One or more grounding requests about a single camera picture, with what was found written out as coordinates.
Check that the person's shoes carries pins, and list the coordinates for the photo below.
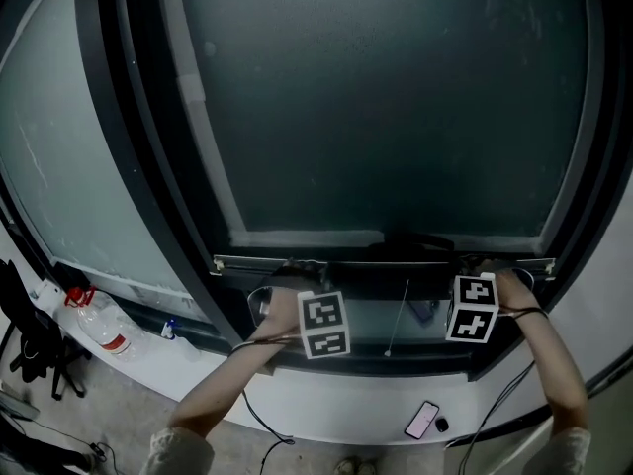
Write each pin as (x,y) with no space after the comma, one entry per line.
(356,465)

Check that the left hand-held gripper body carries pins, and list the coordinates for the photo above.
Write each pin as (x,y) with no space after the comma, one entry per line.
(324,324)

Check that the person's right forearm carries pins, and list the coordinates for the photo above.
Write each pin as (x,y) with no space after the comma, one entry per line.
(549,354)

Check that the white left sleeve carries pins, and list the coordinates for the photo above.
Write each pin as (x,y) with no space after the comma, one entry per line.
(178,455)

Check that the dark-framed window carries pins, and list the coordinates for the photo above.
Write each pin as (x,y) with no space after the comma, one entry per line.
(148,176)

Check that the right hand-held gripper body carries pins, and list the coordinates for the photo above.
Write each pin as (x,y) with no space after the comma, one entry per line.
(472,310)

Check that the white right sleeve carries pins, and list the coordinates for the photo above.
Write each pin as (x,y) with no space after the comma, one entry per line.
(569,455)

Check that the black office chair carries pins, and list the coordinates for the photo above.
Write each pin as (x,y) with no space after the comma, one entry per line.
(34,334)

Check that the dark mesh window screen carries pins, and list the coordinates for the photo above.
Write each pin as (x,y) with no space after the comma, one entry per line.
(386,117)

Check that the white spray bottle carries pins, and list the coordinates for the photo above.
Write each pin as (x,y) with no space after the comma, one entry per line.
(180,339)

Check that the small black case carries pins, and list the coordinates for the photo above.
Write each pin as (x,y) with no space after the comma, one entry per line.
(441,424)

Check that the smartphone with lit display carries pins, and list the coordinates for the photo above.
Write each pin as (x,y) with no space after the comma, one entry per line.
(422,420)

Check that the white sleeve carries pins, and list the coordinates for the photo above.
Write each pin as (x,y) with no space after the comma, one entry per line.
(569,455)
(178,455)

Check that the clear bottle with red cap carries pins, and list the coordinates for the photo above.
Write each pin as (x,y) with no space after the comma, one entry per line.
(106,327)

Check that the frosted side window pane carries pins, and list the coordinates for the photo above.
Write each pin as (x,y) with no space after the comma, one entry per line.
(64,166)

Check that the person's left forearm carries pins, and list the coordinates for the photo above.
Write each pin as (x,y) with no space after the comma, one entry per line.
(237,379)

